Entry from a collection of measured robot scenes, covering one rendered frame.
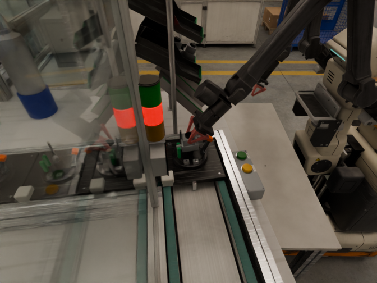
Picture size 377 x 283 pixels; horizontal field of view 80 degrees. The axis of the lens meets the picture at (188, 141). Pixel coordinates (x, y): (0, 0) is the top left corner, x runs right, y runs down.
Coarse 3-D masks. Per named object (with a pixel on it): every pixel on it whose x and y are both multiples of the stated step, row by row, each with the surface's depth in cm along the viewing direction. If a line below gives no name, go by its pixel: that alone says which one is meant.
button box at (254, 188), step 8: (232, 152) 96; (240, 160) 92; (248, 160) 92; (240, 168) 89; (248, 176) 86; (256, 176) 86; (248, 184) 83; (256, 184) 83; (248, 192) 81; (256, 192) 82
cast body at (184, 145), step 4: (188, 132) 84; (184, 136) 84; (188, 136) 83; (184, 140) 83; (180, 144) 87; (184, 144) 84; (188, 144) 84; (192, 144) 84; (196, 144) 85; (184, 148) 85; (188, 148) 86; (192, 148) 86; (196, 148) 86
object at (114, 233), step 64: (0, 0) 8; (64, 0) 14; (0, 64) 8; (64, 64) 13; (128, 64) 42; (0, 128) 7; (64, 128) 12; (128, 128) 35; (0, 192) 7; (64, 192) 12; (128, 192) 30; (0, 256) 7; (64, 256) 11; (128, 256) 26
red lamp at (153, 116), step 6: (144, 108) 49; (150, 108) 49; (156, 108) 50; (162, 108) 52; (144, 114) 51; (150, 114) 50; (156, 114) 51; (162, 114) 53; (144, 120) 52; (150, 120) 51; (156, 120) 52; (162, 120) 53
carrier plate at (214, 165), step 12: (168, 156) 93; (216, 156) 93; (168, 168) 88; (180, 168) 88; (204, 168) 88; (216, 168) 88; (180, 180) 83; (192, 180) 83; (204, 180) 84; (216, 180) 85
